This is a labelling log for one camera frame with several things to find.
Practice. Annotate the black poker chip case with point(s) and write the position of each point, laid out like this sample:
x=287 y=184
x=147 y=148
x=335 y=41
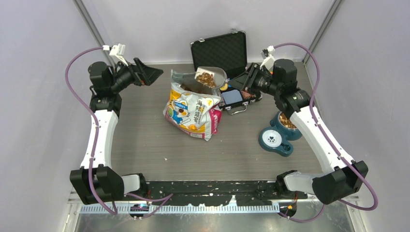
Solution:
x=229 y=52

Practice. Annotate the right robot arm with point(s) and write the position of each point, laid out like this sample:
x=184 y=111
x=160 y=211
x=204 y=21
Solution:
x=341 y=175

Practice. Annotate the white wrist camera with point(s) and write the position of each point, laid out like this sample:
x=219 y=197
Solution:
x=268 y=58
x=116 y=51

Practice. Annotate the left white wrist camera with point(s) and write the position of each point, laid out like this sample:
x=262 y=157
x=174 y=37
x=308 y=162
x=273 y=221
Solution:
x=116 y=51

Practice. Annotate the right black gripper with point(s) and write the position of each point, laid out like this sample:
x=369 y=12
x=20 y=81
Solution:
x=246 y=81

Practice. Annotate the blue playing card deck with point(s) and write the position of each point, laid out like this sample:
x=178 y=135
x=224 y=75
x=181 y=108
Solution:
x=232 y=96

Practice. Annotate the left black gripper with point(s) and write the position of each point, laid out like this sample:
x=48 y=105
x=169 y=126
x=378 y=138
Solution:
x=141 y=74

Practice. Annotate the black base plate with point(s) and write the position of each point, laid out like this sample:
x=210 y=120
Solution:
x=216 y=193

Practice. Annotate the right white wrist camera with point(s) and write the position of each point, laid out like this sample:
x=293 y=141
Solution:
x=268 y=58

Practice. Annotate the metal food scoop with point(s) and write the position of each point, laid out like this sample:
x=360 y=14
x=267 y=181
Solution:
x=212 y=77

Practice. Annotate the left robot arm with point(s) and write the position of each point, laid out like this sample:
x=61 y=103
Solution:
x=95 y=181

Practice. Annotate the pet food bag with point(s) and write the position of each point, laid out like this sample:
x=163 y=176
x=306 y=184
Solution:
x=193 y=107

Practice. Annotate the teal double pet bowl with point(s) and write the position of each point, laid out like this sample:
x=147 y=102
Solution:
x=277 y=137

